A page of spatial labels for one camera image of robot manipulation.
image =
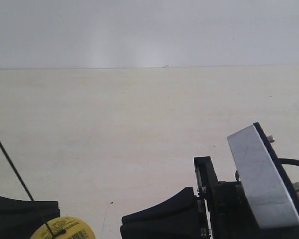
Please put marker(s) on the yellow tennis ball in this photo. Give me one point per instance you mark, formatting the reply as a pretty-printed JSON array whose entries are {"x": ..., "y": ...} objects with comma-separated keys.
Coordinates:
[{"x": 65, "y": 227}]

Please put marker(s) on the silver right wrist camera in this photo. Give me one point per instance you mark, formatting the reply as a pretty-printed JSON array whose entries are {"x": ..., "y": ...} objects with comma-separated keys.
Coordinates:
[{"x": 267, "y": 188}]

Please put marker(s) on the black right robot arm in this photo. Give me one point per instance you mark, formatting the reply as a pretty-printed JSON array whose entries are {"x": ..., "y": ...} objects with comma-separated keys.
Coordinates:
[{"x": 204, "y": 218}]

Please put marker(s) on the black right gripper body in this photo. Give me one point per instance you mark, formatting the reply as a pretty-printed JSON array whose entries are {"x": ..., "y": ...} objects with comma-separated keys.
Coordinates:
[{"x": 230, "y": 214}]

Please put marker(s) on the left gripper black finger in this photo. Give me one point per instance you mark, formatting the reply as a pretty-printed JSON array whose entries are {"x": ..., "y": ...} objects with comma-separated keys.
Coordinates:
[
  {"x": 18, "y": 227},
  {"x": 15, "y": 212}
]

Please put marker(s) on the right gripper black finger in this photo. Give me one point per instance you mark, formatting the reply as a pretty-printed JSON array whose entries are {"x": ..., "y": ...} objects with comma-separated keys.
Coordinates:
[
  {"x": 139, "y": 232},
  {"x": 179, "y": 210}
]

